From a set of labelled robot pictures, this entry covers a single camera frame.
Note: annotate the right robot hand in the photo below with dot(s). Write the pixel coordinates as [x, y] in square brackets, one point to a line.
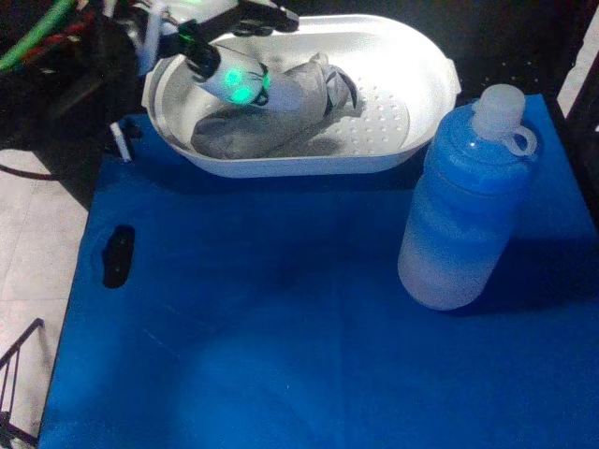
[281, 93]

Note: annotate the umbrella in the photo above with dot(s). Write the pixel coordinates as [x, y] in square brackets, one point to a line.
[234, 135]

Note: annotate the blue bottle with translucent cap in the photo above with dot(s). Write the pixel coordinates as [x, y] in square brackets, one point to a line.
[458, 224]

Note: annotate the white oval perforated basin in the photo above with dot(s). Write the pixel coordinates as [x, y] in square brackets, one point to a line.
[398, 84]

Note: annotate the small white clamp piece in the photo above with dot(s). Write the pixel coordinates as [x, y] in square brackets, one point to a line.
[121, 142]

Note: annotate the blue table mat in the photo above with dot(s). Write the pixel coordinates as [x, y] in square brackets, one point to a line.
[299, 355]

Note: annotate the black metal rack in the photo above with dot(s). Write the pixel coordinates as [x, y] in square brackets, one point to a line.
[14, 351]

